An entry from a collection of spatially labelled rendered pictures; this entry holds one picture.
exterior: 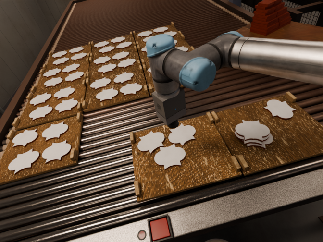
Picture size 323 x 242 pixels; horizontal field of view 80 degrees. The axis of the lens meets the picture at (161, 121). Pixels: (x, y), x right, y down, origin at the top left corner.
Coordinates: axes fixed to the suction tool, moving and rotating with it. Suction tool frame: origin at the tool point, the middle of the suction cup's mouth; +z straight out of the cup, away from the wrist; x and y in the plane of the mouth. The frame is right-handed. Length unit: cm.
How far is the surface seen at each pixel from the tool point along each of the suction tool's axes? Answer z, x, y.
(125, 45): 17, -122, -36
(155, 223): 19.1, 17.2, 23.7
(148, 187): 18.4, 5.1, 18.5
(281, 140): 18.4, 23.8, -36.3
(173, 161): 17.4, 2.6, 4.4
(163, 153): 17.4, -3.2, 5.5
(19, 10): 17, -460, 26
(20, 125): 18, -78, 59
